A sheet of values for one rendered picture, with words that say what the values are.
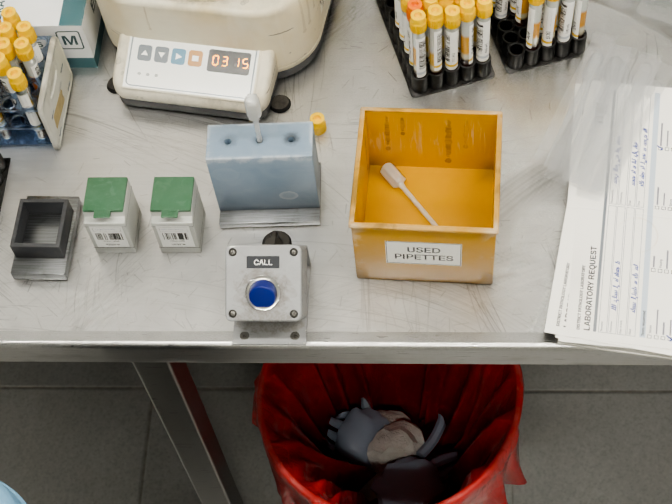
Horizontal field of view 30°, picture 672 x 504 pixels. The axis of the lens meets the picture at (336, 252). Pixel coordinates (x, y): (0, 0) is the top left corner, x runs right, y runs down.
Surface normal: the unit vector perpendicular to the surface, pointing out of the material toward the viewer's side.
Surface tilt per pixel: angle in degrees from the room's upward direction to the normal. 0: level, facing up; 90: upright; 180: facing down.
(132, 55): 25
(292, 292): 30
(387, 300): 0
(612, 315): 0
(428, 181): 0
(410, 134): 90
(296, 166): 90
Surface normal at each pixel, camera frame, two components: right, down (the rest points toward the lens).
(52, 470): -0.07, -0.51
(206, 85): -0.15, -0.09
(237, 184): 0.00, 0.86
